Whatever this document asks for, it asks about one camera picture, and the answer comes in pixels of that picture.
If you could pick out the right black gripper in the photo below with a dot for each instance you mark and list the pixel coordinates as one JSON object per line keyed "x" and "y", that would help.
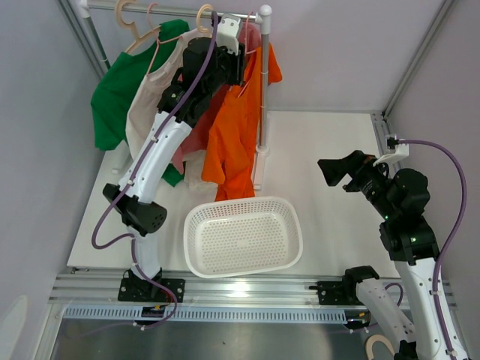
{"x": 334, "y": 169}

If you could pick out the beige hanger on floor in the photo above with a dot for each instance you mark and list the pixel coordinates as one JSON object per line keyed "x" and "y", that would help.
{"x": 378, "y": 347}

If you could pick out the metal clothes rack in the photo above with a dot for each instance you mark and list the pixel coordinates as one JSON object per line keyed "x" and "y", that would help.
{"x": 262, "y": 18}

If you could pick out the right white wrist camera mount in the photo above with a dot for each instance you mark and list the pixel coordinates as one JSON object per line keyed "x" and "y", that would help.
{"x": 396, "y": 151}

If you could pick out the white slotted cable duct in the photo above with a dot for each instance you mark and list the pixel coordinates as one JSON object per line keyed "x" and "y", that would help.
{"x": 206, "y": 314}

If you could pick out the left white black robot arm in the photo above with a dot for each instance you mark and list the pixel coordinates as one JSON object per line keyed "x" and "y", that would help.
{"x": 207, "y": 66}

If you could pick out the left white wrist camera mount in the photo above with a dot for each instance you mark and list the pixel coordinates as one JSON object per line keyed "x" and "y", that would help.
{"x": 228, "y": 31}

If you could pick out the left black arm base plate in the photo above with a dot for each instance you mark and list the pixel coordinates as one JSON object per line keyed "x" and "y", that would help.
{"x": 136, "y": 289}

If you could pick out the beige t shirt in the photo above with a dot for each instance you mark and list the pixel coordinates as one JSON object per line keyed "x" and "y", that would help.
{"x": 141, "y": 115}

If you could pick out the aluminium rail frame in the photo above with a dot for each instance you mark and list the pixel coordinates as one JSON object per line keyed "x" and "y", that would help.
{"x": 255, "y": 291}

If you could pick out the beige wooden hanger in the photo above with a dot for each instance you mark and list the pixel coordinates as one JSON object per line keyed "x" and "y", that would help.
{"x": 138, "y": 39}
{"x": 201, "y": 26}

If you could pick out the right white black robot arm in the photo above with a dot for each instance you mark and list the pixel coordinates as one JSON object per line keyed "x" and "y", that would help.
{"x": 429, "y": 332}

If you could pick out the orange t shirt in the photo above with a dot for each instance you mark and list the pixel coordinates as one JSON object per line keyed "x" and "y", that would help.
{"x": 232, "y": 138}

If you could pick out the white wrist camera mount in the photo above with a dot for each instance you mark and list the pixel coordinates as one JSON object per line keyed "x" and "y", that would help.
{"x": 228, "y": 31}
{"x": 396, "y": 151}

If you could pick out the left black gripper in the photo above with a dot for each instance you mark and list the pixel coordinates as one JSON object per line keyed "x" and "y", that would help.
{"x": 238, "y": 62}

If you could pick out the white perforated plastic basket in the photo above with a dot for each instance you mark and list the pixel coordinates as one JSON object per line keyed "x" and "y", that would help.
{"x": 242, "y": 237}

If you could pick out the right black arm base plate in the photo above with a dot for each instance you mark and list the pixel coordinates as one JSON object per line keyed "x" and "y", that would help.
{"x": 335, "y": 293}

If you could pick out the pink t shirt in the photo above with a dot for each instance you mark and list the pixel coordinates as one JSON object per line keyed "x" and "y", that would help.
{"x": 199, "y": 136}

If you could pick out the green t shirt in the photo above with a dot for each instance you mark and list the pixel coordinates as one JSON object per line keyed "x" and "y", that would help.
{"x": 115, "y": 93}

